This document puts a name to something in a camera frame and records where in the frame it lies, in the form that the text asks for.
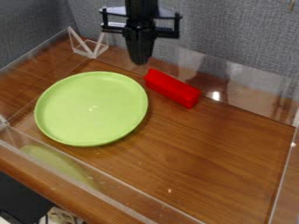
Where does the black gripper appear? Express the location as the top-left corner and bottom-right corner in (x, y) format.
(99, 6), (183, 65)

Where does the clear acrylic enclosure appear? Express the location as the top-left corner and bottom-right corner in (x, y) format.
(0, 30), (299, 224)

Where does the white power strip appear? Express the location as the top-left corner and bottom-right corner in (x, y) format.
(38, 206), (86, 224)

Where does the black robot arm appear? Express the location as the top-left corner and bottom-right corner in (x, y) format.
(99, 0), (183, 65)

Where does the green round plate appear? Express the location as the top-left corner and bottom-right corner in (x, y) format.
(34, 72), (149, 147)

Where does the clear acrylic corner bracket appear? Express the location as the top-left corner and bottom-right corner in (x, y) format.
(67, 27), (109, 59)

